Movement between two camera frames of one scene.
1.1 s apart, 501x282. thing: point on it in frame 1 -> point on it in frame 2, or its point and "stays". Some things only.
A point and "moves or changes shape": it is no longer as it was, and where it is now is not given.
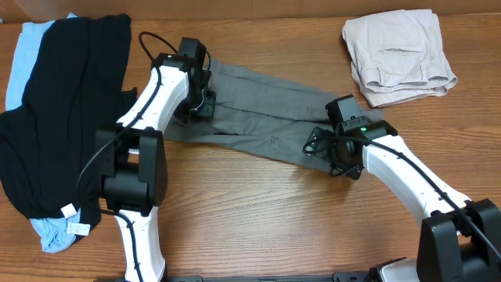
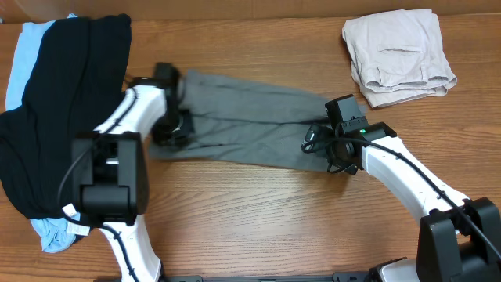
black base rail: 342,276 stays
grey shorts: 259,110 moves or changes shape
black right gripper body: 330,151 stays
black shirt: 75,87 stays
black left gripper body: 201,103 -> 173,127
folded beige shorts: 398,55 stays
